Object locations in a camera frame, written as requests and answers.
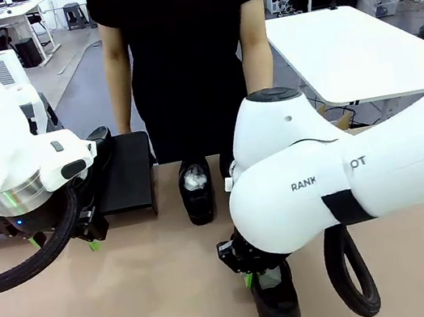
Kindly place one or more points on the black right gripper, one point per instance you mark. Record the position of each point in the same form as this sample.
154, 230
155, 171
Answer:
250, 258

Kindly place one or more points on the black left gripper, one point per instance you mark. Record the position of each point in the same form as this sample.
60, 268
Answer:
30, 223

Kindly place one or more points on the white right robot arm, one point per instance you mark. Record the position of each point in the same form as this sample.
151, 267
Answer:
361, 165

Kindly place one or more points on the person's left forearm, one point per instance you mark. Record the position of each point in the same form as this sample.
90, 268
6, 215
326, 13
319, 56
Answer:
256, 48

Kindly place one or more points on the person's right forearm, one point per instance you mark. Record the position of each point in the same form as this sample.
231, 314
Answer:
120, 80

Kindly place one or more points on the grey step stool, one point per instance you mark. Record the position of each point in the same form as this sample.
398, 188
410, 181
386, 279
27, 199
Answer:
51, 113

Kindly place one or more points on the white air purifier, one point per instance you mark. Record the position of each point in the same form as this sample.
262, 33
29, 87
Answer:
11, 70

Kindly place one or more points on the brown cardboard box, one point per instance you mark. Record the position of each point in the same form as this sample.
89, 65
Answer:
343, 123

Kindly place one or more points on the black computer tower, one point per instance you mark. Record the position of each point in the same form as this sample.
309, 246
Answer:
29, 53

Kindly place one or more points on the person in black shirt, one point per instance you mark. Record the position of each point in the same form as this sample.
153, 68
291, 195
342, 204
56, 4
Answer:
191, 88

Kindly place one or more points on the grey plastic stool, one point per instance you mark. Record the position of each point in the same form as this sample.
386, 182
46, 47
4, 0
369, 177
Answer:
77, 16

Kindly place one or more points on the large white table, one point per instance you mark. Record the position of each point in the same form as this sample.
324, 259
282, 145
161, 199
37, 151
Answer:
340, 49

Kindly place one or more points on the grey plastic bin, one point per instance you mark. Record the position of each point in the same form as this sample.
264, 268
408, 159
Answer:
388, 6

